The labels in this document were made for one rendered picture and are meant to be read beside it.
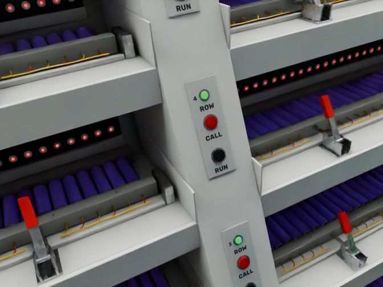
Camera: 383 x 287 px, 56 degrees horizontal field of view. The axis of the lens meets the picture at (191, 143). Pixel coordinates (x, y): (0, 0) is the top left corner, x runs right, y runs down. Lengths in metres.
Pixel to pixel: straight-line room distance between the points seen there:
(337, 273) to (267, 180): 0.22
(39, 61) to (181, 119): 0.18
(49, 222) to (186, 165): 0.18
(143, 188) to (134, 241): 0.08
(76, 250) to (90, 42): 0.25
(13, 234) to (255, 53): 0.37
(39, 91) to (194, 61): 0.17
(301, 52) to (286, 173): 0.17
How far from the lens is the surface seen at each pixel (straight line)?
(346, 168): 0.60
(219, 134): 0.45
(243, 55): 0.47
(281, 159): 0.56
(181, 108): 0.43
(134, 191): 0.49
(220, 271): 0.51
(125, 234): 0.47
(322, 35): 0.55
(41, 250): 0.45
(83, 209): 0.48
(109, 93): 0.41
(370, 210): 0.75
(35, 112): 0.40
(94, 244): 0.47
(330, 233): 0.69
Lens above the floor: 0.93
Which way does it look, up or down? 13 degrees down
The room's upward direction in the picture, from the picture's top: 14 degrees counter-clockwise
